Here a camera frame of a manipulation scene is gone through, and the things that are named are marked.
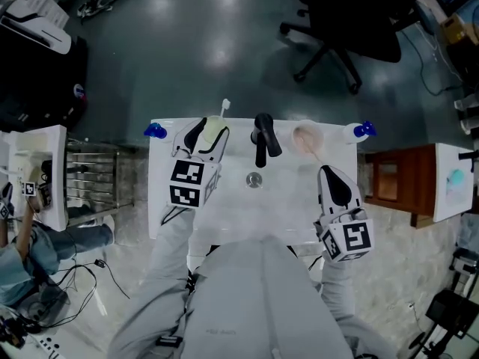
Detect black office chair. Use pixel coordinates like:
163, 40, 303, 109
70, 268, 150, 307
279, 0, 403, 96

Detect black equipment stand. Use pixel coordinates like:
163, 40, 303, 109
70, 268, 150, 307
407, 289, 479, 359

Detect cardboard box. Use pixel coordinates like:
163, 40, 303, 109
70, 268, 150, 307
441, 13, 479, 44

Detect left blue knob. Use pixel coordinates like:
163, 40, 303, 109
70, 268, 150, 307
144, 121, 177, 141

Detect white power strip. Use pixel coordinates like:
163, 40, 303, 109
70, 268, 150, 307
37, 337, 61, 359

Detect right blue knob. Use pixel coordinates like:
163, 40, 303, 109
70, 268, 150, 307
344, 120, 377, 144

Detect pink toothbrush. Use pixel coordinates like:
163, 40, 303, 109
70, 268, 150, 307
299, 129, 327, 167

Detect pale yellow cup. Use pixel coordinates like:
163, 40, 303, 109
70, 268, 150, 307
201, 114, 231, 145

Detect person's grey clothed torso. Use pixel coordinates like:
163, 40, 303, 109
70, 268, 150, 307
108, 236, 397, 359

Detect metal rack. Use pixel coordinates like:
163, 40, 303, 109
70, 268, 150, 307
65, 140, 135, 226

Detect black faucet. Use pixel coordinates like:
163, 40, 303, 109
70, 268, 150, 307
458, 150, 479, 172
249, 112, 284, 169

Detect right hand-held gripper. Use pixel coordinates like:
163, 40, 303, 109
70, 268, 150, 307
313, 165, 376, 264

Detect black cabinet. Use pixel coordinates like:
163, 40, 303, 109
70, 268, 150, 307
0, 24, 90, 134

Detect person's right forearm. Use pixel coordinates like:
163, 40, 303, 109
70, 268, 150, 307
320, 254, 356, 321

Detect pale pink cup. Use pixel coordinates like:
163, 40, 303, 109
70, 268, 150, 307
291, 120, 325, 156

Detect white washbasin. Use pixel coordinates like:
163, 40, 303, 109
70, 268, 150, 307
0, 124, 69, 233
433, 142, 475, 224
147, 117, 359, 246

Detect black floor cables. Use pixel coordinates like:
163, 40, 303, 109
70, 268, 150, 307
37, 258, 132, 328

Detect blue knob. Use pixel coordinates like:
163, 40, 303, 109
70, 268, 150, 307
344, 120, 377, 144
144, 121, 177, 141

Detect wooden cabinet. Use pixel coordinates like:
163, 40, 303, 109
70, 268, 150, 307
364, 144, 439, 230

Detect teal object in basin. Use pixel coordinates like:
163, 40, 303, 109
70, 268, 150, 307
445, 168, 469, 196

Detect white machine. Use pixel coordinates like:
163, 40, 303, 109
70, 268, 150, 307
0, 0, 72, 55

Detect person's left forearm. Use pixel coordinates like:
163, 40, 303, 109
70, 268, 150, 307
144, 203, 196, 298

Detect black floor cable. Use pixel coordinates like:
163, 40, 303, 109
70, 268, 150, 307
403, 31, 465, 96

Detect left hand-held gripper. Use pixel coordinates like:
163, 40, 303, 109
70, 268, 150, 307
166, 117, 231, 210

